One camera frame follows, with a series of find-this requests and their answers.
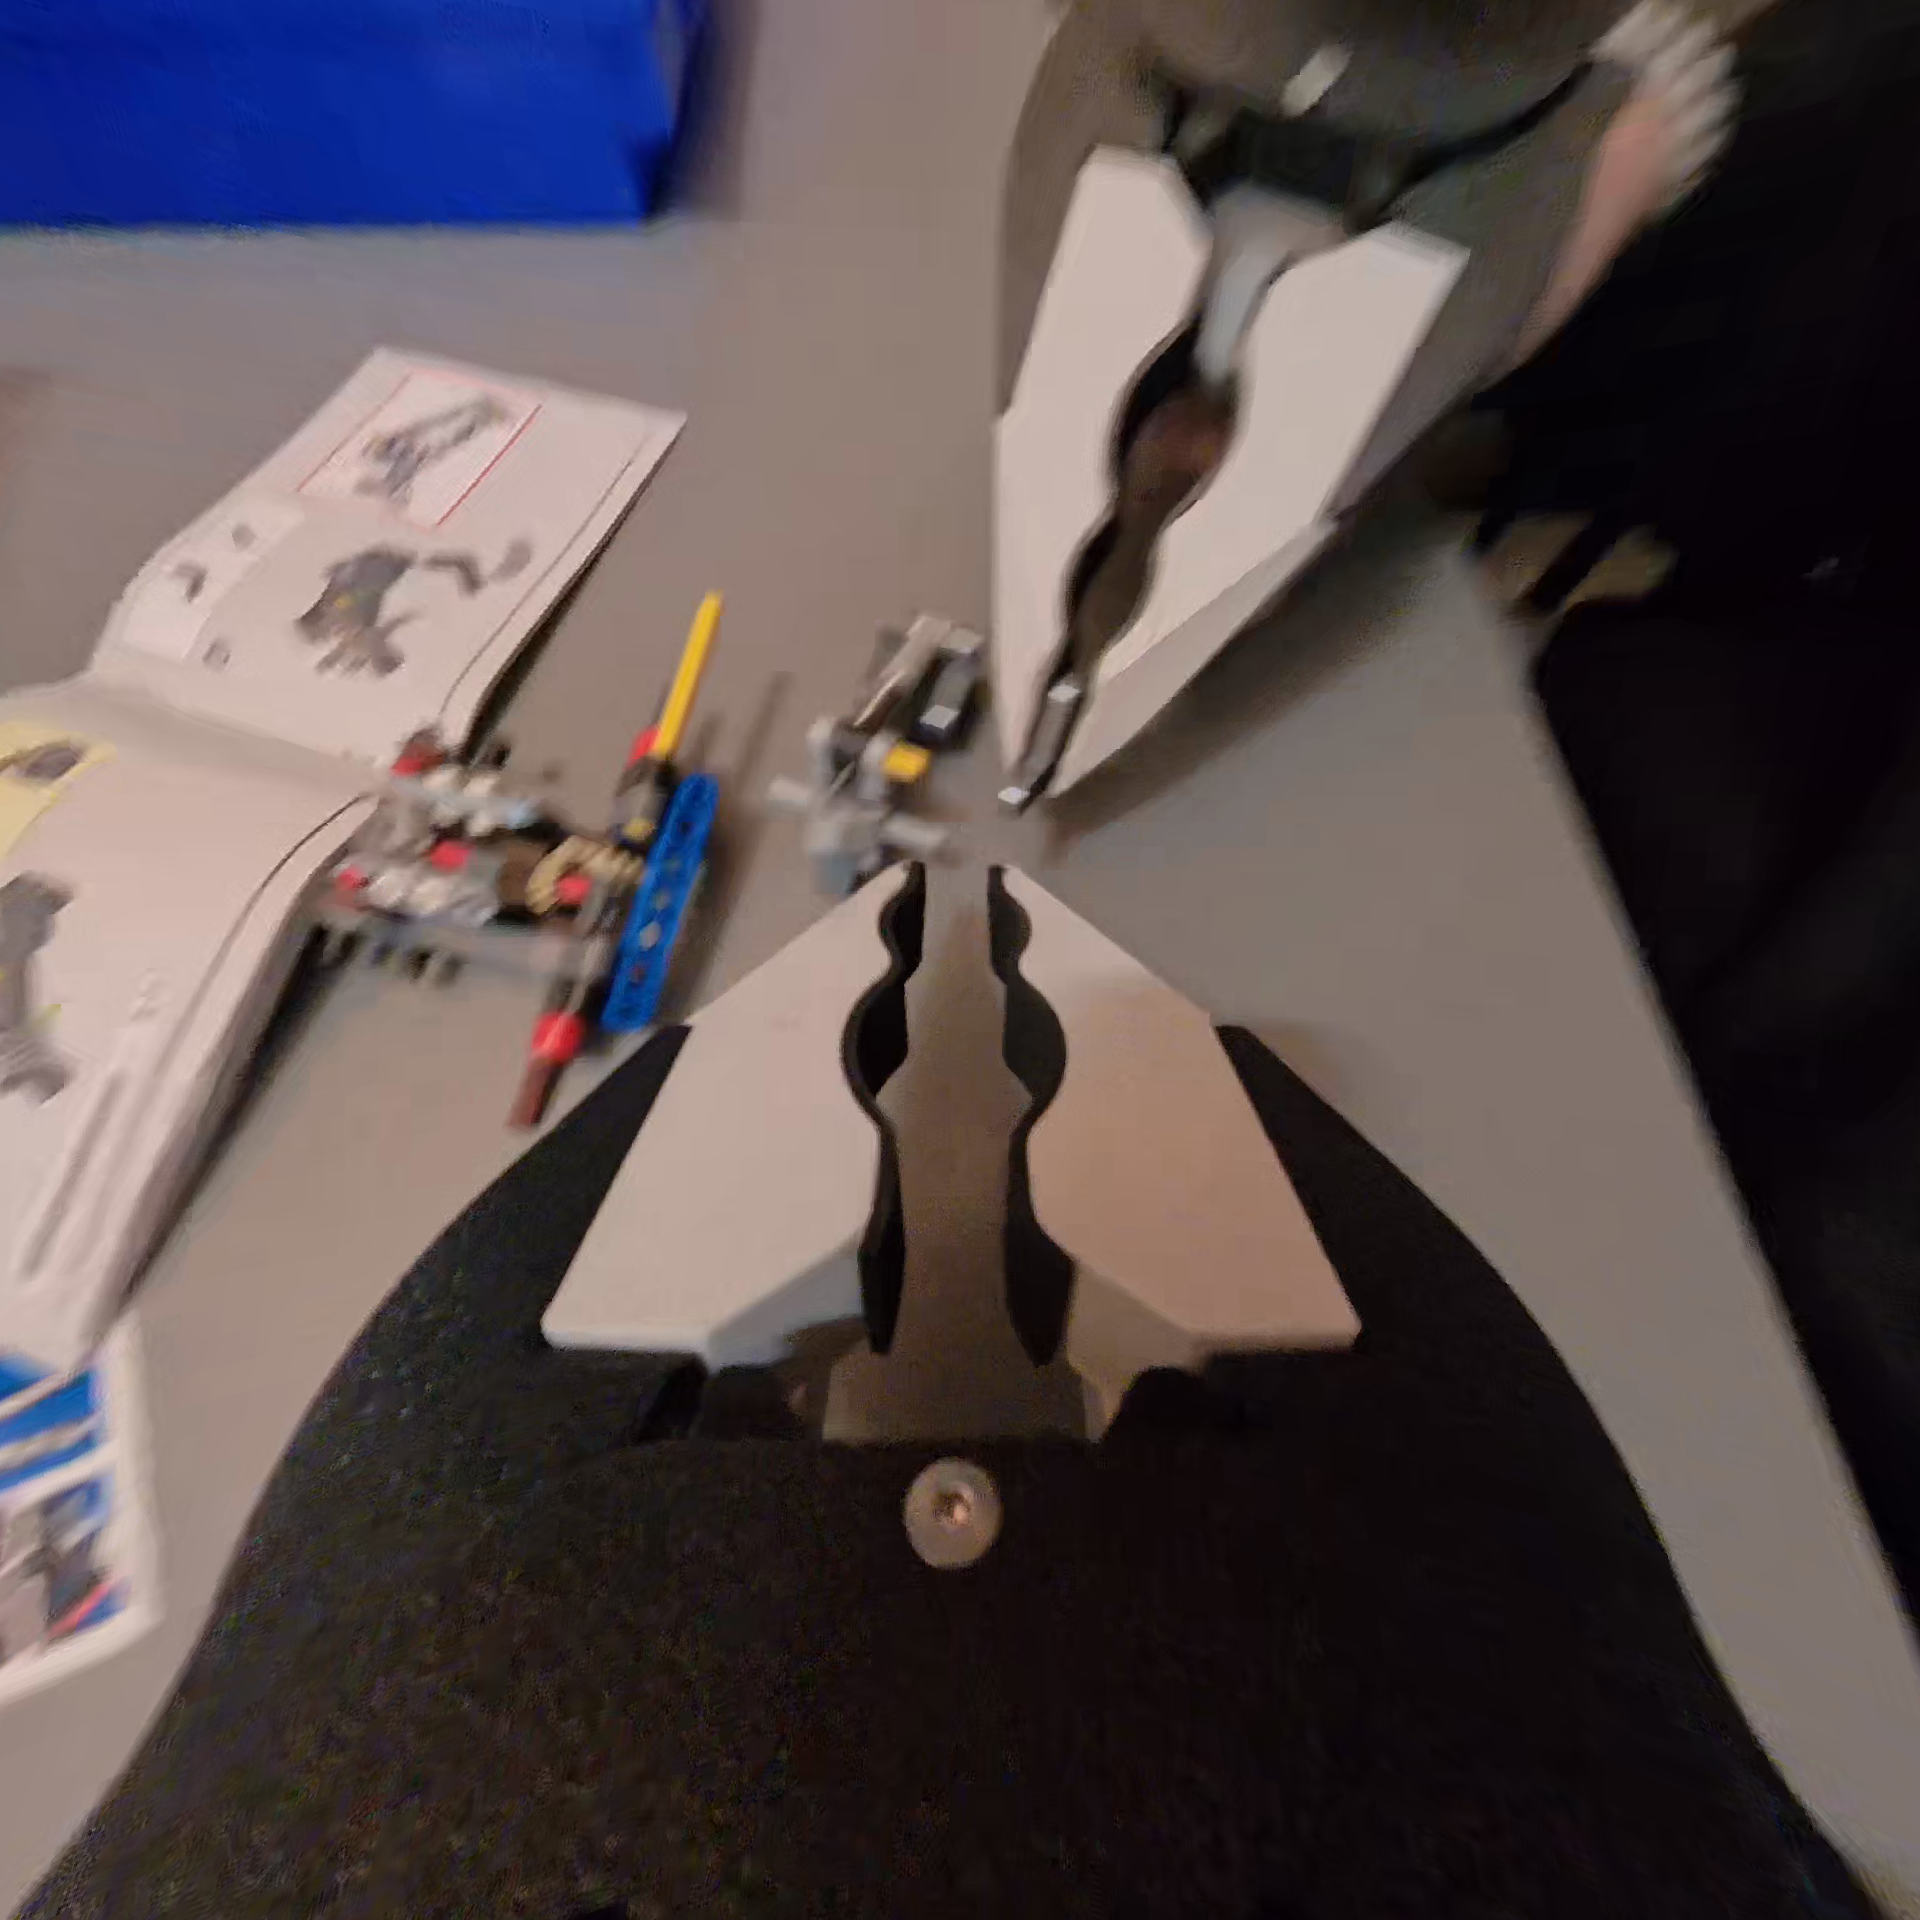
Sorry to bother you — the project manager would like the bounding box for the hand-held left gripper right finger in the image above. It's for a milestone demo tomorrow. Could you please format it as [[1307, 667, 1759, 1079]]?
[[987, 865, 1363, 1373]]

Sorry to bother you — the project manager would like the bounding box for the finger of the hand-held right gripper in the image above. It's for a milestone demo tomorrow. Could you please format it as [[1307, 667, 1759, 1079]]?
[[993, 147, 1217, 781], [1042, 225, 1471, 804]]

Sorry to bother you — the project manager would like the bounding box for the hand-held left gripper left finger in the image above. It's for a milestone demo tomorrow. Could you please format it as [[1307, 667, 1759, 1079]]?
[[540, 861, 923, 1373]]

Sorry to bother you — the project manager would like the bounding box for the black lego pin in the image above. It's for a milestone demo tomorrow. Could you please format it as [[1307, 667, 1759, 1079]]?
[[996, 675, 1085, 818]]

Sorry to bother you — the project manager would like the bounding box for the grey lego shock absorber assembly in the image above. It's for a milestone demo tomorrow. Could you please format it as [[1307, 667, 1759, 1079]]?
[[769, 613, 993, 899]]

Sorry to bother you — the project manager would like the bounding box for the lego axle with red bush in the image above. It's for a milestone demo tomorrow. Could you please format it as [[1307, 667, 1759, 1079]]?
[[508, 1005, 599, 1130]]

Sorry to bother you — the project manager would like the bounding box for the blue lego beam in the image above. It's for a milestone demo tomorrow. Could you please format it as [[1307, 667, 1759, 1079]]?
[[599, 773, 722, 1039]]

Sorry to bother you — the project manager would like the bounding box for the lego chassis assembly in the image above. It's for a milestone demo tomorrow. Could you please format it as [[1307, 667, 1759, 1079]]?
[[306, 728, 649, 986]]

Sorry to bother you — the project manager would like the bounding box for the yellow lego axle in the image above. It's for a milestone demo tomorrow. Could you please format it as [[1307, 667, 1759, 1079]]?
[[613, 593, 726, 841]]

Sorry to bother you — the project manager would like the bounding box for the lego instruction booklet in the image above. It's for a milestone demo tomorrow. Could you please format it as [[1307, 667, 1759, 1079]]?
[[0, 348, 687, 1354]]

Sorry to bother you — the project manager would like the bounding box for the person's right hand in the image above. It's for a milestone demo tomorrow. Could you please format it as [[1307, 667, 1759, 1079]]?
[[1569, 0, 1748, 338]]

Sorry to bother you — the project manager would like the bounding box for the blue white printed leaflet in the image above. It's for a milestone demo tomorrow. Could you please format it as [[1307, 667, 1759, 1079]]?
[[0, 1320, 164, 1705]]

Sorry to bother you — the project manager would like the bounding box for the blue storage bin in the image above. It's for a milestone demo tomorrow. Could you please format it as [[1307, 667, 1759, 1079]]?
[[0, 0, 714, 232]]

